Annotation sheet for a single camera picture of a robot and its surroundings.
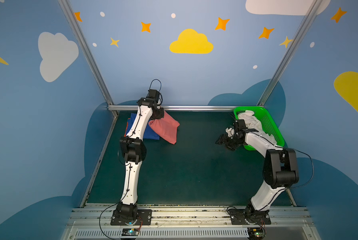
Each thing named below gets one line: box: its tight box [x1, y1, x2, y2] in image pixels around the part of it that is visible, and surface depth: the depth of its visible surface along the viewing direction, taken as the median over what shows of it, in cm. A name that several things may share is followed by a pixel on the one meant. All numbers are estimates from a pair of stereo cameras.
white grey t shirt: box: [238, 110, 278, 143], surface depth 113 cm
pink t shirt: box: [148, 111, 180, 145], surface depth 102 cm
